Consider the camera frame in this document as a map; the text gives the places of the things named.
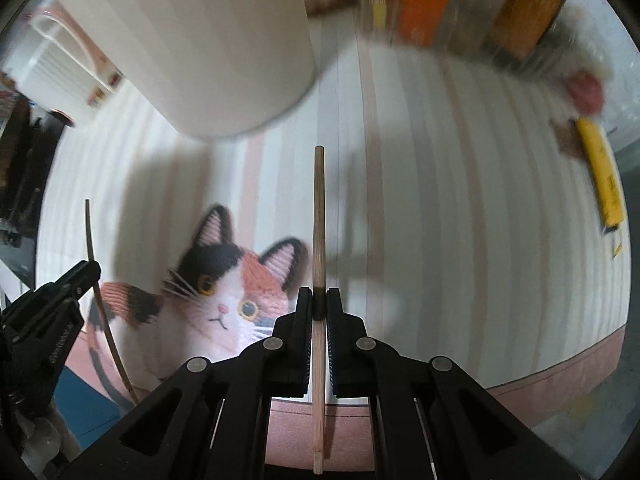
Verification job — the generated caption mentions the pink round object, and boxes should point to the pink round object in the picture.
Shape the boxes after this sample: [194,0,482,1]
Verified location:
[565,71,606,114]

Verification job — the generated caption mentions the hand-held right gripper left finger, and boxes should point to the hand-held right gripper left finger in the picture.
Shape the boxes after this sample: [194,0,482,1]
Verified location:
[75,286,315,480]

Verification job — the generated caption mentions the white utensil holder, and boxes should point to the white utensil holder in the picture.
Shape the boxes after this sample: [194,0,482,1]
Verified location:
[56,0,317,140]

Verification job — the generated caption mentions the yellow handheld device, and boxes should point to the yellow handheld device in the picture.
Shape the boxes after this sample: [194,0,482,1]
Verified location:
[574,116,627,234]

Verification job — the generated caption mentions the brown orange box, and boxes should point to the brown orange box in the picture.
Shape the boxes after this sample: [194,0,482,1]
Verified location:
[487,0,574,62]

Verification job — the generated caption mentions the clear plastic organizer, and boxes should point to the clear plastic organizer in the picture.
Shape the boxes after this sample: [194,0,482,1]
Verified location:
[356,0,576,77]

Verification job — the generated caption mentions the wooden chopstick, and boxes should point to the wooden chopstick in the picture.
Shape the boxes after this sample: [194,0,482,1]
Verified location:
[84,199,140,405]
[312,146,327,476]

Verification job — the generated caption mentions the brown printed card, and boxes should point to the brown printed card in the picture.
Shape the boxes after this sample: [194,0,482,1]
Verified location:
[550,117,587,159]

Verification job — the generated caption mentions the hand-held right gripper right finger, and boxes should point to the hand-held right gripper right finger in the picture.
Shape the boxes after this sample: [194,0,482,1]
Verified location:
[325,286,585,480]

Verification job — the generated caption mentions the dark cluttered shelf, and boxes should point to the dark cluttered shelf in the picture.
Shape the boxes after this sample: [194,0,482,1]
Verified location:
[0,92,67,248]

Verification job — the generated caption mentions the blue cabinet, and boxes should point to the blue cabinet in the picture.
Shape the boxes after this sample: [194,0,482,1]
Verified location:
[51,364,132,452]

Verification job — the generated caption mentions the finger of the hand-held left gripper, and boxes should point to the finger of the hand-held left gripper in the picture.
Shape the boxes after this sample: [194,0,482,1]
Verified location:
[14,260,103,312]

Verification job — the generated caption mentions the striped cat print mat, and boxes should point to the striped cat print mat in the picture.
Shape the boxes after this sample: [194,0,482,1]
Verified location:
[37,10,629,467]

